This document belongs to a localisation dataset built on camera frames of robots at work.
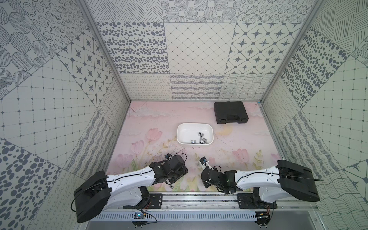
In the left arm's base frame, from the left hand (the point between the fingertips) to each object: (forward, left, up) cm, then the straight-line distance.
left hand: (188, 171), depth 81 cm
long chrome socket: (+23, -7, -3) cm, 25 cm away
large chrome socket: (+20, -3, -1) cm, 21 cm away
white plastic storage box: (+28, -4, -4) cm, 29 cm away
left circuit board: (-21, +24, -5) cm, 32 cm away
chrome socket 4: (-8, +9, -3) cm, 12 cm away
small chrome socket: (+21, -11, -2) cm, 24 cm away
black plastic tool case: (+49, -33, -2) cm, 59 cm away
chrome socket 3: (+22, -10, -2) cm, 24 cm away
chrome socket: (+27, -7, -1) cm, 28 cm away
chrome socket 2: (+27, -10, -2) cm, 28 cm away
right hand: (0, -9, -3) cm, 10 cm away
